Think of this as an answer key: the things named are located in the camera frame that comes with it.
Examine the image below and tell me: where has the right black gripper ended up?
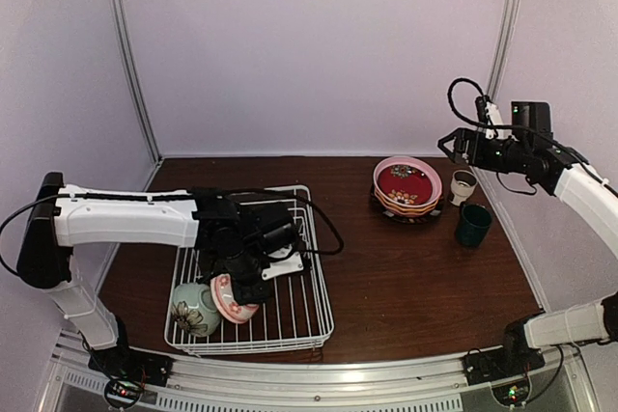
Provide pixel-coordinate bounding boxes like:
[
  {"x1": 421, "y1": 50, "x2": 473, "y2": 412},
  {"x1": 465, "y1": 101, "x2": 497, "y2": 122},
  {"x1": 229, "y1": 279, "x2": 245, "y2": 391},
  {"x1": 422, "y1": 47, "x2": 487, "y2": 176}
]
[{"x1": 439, "y1": 126, "x2": 532, "y2": 173}]

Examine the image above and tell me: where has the white cup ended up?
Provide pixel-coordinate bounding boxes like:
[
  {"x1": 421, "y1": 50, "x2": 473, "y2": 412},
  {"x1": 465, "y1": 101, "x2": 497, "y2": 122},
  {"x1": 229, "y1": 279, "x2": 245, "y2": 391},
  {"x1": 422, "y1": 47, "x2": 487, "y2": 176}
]
[{"x1": 449, "y1": 170, "x2": 478, "y2": 206}]

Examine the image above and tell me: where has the pink patterned white bowl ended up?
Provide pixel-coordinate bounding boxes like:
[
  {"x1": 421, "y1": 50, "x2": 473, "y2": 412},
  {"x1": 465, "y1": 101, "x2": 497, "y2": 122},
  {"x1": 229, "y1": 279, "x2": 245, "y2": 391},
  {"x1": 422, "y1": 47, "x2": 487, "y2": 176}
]
[{"x1": 210, "y1": 274, "x2": 260, "y2": 324}]

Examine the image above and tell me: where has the dark brown bowl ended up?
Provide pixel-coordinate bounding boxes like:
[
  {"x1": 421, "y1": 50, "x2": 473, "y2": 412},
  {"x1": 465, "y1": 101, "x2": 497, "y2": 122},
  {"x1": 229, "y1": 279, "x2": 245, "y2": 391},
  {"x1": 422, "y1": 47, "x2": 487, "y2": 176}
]
[{"x1": 378, "y1": 164, "x2": 435, "y2": 206}]

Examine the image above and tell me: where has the light pink plate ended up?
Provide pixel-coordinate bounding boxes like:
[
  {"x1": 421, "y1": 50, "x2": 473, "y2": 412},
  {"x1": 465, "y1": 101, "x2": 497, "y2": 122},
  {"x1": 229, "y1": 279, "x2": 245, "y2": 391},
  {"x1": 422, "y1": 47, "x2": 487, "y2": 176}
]
[{"x1": 373, "y1": 156, "x2": 443, "y2": 217}]

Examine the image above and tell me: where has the yellow dotted plate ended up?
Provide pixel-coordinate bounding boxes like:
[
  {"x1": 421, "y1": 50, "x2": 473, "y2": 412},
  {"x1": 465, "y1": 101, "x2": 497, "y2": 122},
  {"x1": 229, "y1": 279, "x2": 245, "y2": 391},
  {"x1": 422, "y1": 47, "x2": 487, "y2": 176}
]
[{"x1": 370, "y1": 190, "x2": 443, "y2": 218}]

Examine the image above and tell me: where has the black striped plate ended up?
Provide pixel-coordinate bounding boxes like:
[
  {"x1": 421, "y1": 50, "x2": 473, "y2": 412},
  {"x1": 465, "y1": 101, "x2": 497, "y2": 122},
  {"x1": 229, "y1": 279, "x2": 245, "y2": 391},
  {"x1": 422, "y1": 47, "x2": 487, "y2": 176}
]
[{"x1": 369, "y1": 186, "x2": 445, "y2": 225}]

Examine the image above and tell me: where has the dark teal mug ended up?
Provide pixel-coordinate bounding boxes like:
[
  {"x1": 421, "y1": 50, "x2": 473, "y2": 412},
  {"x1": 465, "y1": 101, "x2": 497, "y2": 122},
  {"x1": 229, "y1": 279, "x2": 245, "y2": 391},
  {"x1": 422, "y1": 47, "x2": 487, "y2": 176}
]
[{"x1": 455, "y1": 203, "x2": 492, "y2": 248}]

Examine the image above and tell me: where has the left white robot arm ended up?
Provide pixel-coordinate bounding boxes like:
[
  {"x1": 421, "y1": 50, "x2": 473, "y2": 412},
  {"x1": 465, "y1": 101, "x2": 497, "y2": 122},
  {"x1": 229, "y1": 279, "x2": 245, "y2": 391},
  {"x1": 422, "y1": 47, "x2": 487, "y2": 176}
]
[{"x1": 16, "y1": 172, "x2": 249, "y2": 377}]

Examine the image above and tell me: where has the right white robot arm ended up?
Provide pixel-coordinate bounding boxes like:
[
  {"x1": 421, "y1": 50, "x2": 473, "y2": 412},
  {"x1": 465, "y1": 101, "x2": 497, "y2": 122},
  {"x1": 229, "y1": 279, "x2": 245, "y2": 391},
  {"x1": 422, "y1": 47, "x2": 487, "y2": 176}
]
[{"x1": 437, "y1": 125, "x2": 617, "y2": 375}]

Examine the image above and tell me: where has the green floral cup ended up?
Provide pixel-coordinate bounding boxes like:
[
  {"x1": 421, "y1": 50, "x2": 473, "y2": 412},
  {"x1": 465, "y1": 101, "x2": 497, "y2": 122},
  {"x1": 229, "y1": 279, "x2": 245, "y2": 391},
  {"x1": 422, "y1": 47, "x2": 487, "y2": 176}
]
[{"x1": 170, "y1": 283, "x2": 221, "y2": 338}]

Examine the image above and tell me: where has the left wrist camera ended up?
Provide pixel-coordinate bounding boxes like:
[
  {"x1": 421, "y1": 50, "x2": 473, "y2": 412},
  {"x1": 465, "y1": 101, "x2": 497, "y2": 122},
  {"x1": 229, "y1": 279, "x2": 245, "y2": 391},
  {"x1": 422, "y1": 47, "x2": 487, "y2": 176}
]
[{"x1": 253, "y1": 224, "x2": 307, "y2": 281}]

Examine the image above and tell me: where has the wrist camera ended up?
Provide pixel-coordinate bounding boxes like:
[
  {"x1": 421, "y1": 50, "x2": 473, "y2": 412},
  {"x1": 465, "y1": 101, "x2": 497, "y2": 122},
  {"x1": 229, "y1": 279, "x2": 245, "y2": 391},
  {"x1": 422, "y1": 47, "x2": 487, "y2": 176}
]
[
  {"x1": 253, "y1": 224, "x2": 307, "y2": 281},
  {"x1": 475, "y1": 96, "x2": 552, "y2": 141}
]

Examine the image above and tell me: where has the right black cable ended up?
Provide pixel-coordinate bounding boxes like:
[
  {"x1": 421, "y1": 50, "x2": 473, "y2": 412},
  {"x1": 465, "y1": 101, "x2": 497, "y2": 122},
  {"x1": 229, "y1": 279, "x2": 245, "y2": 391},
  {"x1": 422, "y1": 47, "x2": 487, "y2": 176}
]
[{"x1": 446, "y1": 76, "x2": 604, "y2": 181}]

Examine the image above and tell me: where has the black cable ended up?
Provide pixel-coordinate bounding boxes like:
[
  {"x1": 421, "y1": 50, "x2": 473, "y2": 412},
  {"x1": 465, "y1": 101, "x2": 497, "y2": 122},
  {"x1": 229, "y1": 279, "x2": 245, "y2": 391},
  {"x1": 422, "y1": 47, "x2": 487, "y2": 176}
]
[
  {"x1": 446, "y1": 76, "x2": 604, "y2": 181},
  {"x1": 0, "y1": 184, "x2": 345, "y2": 278}
]

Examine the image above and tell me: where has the white wire dish rack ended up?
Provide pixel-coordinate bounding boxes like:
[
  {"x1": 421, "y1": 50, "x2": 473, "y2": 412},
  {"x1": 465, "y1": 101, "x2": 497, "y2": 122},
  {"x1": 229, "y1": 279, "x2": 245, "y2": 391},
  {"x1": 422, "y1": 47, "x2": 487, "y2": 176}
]
[{"x1": 164, "y1": 185, "x2": 335, "y2": 356}]

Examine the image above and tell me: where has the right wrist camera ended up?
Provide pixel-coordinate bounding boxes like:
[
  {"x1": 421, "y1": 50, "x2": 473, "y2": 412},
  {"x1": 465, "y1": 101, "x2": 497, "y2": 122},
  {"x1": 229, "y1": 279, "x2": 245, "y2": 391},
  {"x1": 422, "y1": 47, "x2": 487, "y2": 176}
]
[{"x1": 475, "y1": 96, "x2": 552, "y2": 141}]

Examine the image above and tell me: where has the aluminium front rail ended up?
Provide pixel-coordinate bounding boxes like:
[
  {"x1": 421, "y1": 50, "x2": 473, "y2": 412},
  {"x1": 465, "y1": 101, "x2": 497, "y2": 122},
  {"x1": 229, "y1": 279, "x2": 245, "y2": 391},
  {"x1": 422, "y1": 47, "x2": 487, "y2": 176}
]
[{"x1": 34, "y1": 330, "x2": 602, "y2": 411}]

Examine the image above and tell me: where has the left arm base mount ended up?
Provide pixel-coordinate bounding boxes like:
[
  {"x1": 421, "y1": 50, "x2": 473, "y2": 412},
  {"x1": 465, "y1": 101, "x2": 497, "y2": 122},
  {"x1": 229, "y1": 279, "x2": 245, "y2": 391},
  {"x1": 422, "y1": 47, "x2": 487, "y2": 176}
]
[{"x1": 82, "y1": 317, "x2": 174, "y2": 411}]

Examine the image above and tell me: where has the right aluminium frame post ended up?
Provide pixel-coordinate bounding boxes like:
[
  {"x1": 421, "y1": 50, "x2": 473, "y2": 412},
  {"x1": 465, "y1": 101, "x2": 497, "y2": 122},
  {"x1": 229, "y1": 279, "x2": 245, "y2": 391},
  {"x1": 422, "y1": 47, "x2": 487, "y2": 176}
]
[{"x1": 487, "y1": 0, "x2": 521, "y2": 101}]

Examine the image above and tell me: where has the aluminium frame post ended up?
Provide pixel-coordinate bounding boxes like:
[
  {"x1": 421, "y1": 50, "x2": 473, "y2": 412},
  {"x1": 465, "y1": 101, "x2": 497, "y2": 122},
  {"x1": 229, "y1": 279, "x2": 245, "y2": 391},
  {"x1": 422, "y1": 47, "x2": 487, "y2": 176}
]
[
  {"x1": 109, "y1": 0, "x2": 162, "y2": 164},
  {"x1": 487, "y1": 0, "x2": 521, "y2": 101}
]

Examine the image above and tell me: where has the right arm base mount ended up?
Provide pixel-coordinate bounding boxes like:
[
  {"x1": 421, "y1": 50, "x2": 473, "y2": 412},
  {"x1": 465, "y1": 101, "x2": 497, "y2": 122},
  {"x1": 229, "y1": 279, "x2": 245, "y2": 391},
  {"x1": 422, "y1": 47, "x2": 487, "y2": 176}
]
[{"x1": 463, "y1": 322, "x2": 545, "y2": 407}]

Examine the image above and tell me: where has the left black cable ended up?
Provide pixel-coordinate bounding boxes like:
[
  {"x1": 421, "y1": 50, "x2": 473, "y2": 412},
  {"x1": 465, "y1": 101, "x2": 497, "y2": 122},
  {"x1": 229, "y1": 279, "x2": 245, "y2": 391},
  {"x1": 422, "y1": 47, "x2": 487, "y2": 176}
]
[{"x1": 0, "y1": 184, "x2": 345, "y2": 278}]

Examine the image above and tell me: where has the left aluminium frame post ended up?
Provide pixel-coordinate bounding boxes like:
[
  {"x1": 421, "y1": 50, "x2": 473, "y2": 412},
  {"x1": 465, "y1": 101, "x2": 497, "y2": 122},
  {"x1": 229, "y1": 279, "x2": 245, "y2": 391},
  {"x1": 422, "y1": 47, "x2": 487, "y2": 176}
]
[{"x1": 109, "y1": 0, "x2": 162, "y2": 164}]

